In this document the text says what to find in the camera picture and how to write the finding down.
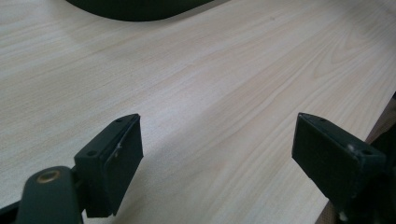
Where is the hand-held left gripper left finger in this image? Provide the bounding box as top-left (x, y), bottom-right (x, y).
top-left (74, 113), bottom-right (145, 219)

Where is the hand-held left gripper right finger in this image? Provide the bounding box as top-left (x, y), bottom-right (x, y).
top-left (290, 112), bottom-right (388, 204)

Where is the black oval tray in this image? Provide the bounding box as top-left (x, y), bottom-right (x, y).
top-left (64, 0), bottom-right (218, 22)

